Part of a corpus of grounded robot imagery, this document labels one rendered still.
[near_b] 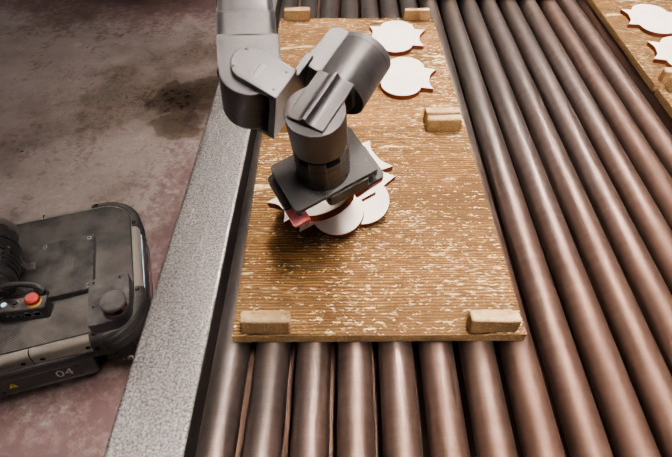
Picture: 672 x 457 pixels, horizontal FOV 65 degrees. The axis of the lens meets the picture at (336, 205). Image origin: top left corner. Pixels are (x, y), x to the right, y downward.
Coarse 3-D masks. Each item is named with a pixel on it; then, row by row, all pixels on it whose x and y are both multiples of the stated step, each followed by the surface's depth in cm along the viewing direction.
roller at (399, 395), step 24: (384, 360) 63; (408, 360) 62; (384, 384) 61; (408, 384) 60; (384, 408) 59; (408, 408) 58; (384, 432) 57; (408, 432) 56; (384, 456) 56; (408, 456) 54
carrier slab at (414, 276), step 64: (384, 128) 91; (256, 192) 80; (448, 192) 80; (256, 256) 71; (320, 256) 71; (384, 256) 71; (448, 256) 71; (320, 320) 64; (384, 320) 64; (448, 320) 64
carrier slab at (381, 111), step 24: (288, 24) 118; (312, 24) 118; (336, 24) 118; (360, 24) 118; (432, 24) 118; (288, 48) 111; (312, 48) 111; (432, 48) 111; (384, 96) 98; (432, 96) 98; (360, 120) 93; (384, 120) 93; (408, 120) 93
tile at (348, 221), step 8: (368, 192) 74; (360, 200) 74; (352, 208) 74; (360, 208) 73; (336, 216) 73; (344, 216) 73; (352, 216) 73; (360, 216) 73; (312, 224) 73; (320, 224) 73; (328, 224) 73; (336, 224) 73; (344, 224) 73; (352, 224) 72; (360, 224) 73; (328, 232) 72; (336, 232) 72; (344, 232) 72; (352, 232) 73
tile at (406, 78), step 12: (396, 60) 105; (408, 60) 105; (396, 72) 102; (408, 72) 102; (420, 72) 102; (432, 72) 102; (384, 84) 99; (396, 84) 99; (408, 84) 99; (420, 84) 99; (396, 96) 97; (408, 96) 97
